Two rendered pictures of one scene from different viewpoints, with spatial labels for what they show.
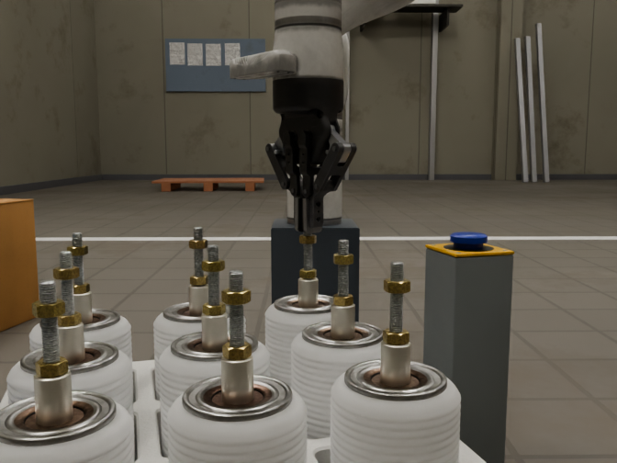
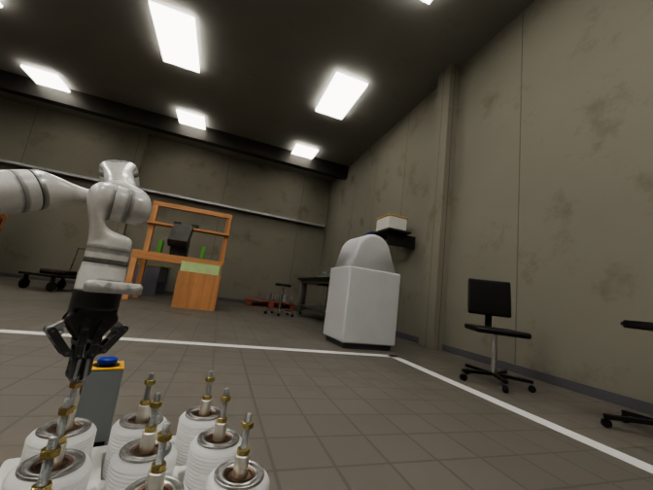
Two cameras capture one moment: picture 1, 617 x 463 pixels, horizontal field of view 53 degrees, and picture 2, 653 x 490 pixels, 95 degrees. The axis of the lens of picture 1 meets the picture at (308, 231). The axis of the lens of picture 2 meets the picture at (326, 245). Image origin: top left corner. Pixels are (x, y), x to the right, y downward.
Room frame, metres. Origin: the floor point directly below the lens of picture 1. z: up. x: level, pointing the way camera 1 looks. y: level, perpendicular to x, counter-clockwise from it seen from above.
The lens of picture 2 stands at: (0.45, 0.68, 0.54)
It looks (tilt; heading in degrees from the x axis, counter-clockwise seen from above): 9 degrees up; 252
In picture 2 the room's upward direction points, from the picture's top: 7 degrees clockwise
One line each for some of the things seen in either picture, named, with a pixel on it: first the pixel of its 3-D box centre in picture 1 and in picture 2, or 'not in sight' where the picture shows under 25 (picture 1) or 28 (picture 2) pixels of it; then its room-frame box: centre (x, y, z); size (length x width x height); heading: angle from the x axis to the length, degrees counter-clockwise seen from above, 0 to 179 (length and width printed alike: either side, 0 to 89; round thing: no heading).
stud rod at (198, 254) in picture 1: (198, 263); (62, 425); (0.64, 0.11, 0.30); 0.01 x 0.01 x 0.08
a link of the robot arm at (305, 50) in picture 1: (294, 49); (107, 274); (0.66, 0.01, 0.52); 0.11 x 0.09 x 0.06; 129
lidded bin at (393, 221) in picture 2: not in sight; (391, 225); (-2.07, -3.76, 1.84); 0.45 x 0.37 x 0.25; 91
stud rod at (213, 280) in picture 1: (213, 288); (153, 416); (0.53, 0.08, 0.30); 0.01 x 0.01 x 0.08
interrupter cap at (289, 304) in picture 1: (308, 304); (64, 428); (0.67, 0.00, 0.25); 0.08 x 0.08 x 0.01
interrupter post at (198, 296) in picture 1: (199, 300); (54, 454); (0.64, 0.11, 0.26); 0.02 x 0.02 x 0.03
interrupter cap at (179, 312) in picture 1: (199, 312); (51, 465); (0.64, 0.11, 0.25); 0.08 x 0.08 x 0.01
